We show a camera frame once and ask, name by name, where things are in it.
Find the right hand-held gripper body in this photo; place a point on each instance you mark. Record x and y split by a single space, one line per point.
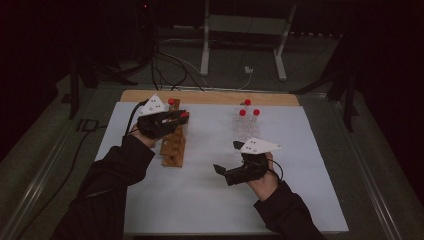
260 146

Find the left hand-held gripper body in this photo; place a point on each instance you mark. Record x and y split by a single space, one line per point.
155 121

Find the red-capped clear test tube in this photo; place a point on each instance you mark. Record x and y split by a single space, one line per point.
256 112
242 112
171 101
247 102
183 114

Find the clear acrylic tube rack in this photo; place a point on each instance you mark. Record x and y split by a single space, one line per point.
245 128

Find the wooden test tube rack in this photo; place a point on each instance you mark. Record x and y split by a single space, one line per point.
173 153

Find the person's left hand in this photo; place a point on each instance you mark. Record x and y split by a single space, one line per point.
148 140

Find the person's right hand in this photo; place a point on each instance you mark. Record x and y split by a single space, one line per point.
265 186

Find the white table mat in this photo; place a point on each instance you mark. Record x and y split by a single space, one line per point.
213 200

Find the white metal stand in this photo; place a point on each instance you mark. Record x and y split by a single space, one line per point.
205 50

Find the white plug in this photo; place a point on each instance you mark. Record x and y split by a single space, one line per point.
248 70

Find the black tripod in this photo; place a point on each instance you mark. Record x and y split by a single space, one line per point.
349 106
74 93

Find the aluminium floor rail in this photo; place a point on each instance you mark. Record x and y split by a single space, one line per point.
216 88
36 185
373 186

